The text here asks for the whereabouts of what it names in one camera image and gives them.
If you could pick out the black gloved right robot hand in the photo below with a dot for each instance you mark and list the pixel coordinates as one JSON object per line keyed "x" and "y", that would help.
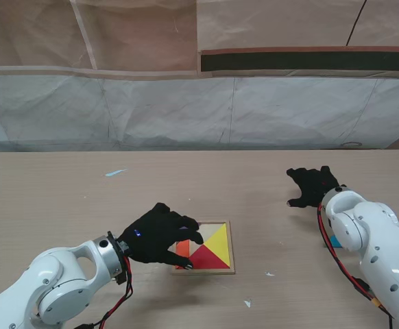
{"x": 314, "y": 186}

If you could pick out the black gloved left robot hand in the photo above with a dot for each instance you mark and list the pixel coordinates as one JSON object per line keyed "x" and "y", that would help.
{"x": 155, "y": 236}

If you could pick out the orange tangram parallelogram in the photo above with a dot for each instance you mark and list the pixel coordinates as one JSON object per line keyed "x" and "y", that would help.
{"x": 183, "y": 248}

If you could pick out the purple tangram triangle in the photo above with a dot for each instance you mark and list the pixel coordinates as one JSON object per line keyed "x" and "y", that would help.
{"x": 185, "y": 227}

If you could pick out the natural wood tangram triangle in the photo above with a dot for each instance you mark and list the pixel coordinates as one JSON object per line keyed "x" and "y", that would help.
{"x": 196, "y": 247}

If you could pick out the red large tangram triangle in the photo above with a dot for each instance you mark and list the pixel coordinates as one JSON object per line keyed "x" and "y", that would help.
{"x": 208, "y": 258}

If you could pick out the blue small tangram triangle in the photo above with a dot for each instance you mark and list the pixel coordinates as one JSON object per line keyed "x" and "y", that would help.
{"x": 336, "y": 241}

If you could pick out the yellow large tangram triangle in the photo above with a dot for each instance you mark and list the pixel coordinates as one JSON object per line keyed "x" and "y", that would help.
{"x": 218, "y": 241}

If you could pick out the square wooden tangram tray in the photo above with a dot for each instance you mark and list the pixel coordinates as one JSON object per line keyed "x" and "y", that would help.
{"x": 232, "y": 246}

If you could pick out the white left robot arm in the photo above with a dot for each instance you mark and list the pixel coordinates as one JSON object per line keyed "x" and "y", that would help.
{"x": 45, "y": 291}

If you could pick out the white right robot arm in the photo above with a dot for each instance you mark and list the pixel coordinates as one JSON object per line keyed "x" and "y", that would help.
{"x": 374, "y": 246}

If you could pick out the light blue tape scrap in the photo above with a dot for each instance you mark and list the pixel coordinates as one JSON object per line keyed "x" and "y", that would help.
{"x": 114, "y": 172}

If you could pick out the white torn paper scrap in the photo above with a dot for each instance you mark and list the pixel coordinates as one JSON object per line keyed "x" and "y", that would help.
{"x": 269, "y": 273}

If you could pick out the white pointed paper scrap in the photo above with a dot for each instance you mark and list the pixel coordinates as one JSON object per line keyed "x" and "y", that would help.
{"x": 247, "y": 303}

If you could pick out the black strip with red edge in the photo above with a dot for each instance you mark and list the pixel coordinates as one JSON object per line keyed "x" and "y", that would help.
{"x": 305, "y": 61}

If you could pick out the marble print backdrop sheet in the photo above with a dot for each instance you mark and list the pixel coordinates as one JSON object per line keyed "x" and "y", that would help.
{"x": 185, "y": 109}

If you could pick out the beige paper backdrop sheet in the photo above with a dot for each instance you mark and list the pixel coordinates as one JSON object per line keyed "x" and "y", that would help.
{"x": 134, "y": 34}

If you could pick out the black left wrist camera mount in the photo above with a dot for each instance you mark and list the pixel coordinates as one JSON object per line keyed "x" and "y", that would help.
{"x": 121, "y": 277}

